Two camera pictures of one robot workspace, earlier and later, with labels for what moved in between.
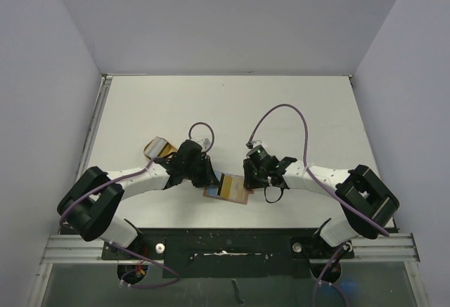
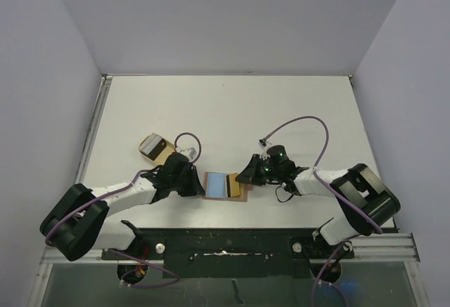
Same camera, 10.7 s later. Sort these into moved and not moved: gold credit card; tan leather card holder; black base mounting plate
Moved: gold credit card
Not moved: black base mounting plate; tan leather card holder
